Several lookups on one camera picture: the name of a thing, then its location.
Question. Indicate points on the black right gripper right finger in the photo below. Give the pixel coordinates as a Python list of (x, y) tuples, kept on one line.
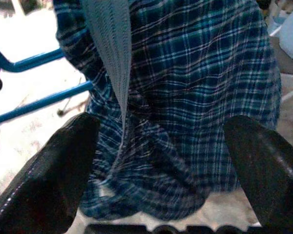
[(271, 180)]

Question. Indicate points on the blue plastic hanger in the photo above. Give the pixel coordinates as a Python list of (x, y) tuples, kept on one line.
[(39, 60)]

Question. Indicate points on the blue plaid shirt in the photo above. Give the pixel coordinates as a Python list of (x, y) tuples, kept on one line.
[(185, 97)]

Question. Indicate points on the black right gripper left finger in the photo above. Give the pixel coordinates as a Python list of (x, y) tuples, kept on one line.
[(51, 185)]

